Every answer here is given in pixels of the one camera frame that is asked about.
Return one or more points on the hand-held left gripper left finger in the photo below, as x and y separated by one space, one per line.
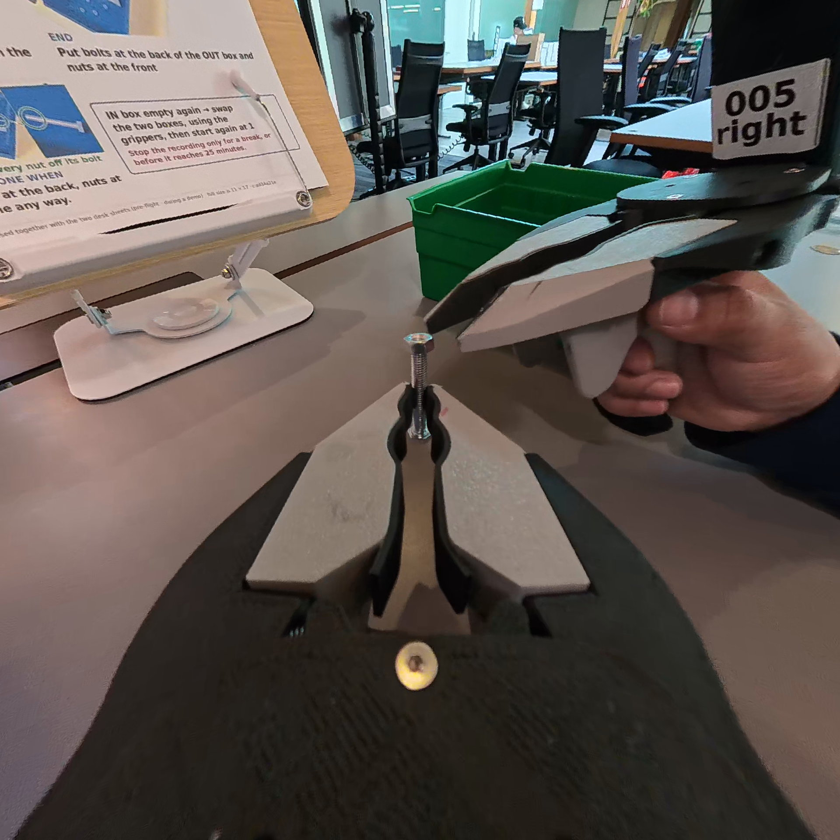
328 518

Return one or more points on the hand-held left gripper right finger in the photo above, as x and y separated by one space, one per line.
505 525

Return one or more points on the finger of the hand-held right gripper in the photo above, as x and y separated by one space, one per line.
512 262
577 295

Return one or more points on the green plastic bin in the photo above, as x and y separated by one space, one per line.
446 256

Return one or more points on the silver hex nut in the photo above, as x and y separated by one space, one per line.
418 431

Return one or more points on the silver hex bolt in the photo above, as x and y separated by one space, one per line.
417 374

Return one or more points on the person's right forearm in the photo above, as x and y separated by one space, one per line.
814 459

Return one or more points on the person's right hand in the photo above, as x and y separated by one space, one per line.
754 354

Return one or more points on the wood edged office desk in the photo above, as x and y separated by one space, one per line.
663 131

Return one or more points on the group of black office chairs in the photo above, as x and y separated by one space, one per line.
577 79

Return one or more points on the grey panel on black stand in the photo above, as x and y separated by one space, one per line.
334 39

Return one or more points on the printed instruction sheet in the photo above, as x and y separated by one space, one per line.
164 98

